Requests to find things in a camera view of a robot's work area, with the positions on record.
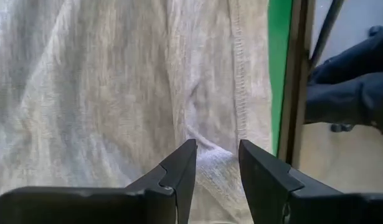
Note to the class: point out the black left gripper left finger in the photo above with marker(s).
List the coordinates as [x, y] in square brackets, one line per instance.
[101, 207]

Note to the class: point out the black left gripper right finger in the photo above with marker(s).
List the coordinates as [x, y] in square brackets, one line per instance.
[297, 208]

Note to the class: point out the grey heathered t-shirt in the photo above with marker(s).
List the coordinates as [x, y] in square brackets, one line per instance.
[116, 93]

